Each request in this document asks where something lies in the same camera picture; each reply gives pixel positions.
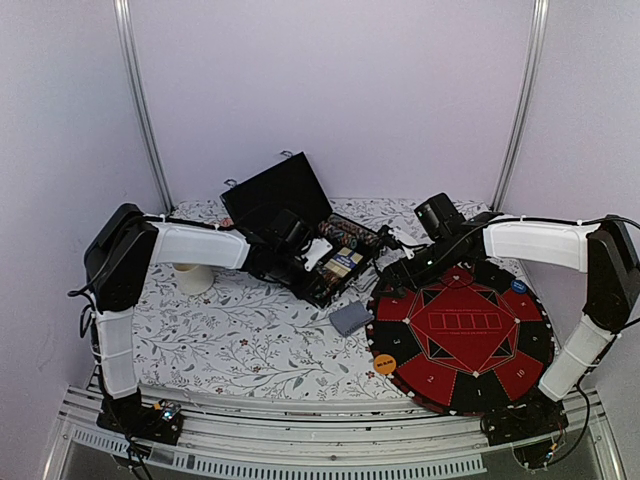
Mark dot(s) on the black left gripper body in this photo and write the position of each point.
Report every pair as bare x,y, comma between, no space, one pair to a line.
283,272

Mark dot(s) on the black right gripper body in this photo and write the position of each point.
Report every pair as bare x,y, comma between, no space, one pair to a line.
424,275

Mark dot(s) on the orange big blind button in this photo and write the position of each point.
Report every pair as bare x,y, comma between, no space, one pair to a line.
384,364

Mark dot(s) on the blue small blind button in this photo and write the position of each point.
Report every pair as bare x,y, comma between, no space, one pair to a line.
519,287

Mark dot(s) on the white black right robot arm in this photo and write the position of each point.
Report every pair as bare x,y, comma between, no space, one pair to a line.
585,273

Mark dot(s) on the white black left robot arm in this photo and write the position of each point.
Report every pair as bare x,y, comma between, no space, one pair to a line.
116,265

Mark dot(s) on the open black poker chip case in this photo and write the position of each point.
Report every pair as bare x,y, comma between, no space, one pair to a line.
281,207

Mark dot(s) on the front row poker chips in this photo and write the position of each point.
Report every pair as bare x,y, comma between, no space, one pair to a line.
325,281

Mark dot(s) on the row poker chips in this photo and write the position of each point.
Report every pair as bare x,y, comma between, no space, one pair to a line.
340,231
325,281

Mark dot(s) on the blue boxed card deck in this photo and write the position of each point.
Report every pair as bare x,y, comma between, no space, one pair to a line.
347,258

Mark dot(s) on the back row poker chips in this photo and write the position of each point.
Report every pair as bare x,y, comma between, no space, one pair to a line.
340,231

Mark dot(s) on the round red black poker mat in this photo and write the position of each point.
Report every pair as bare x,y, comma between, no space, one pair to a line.
465,343

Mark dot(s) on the grey card deck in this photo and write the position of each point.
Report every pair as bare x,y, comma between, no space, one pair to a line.
346,320

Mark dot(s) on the floral white table mat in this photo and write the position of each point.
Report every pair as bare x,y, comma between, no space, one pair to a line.
246,337

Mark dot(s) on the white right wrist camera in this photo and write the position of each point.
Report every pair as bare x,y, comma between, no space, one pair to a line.
395,238

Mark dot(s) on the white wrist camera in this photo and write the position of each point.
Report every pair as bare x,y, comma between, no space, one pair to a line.
318,248
395,238

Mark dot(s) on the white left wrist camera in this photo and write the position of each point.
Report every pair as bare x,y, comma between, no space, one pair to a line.
318,248

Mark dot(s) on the left aluminium frame post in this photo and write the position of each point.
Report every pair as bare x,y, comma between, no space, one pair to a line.
126,34

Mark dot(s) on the aluminium frame post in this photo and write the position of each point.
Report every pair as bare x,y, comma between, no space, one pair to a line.
533,56
126,34

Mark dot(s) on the right aluminium frame post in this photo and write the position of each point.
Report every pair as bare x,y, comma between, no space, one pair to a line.
533,56

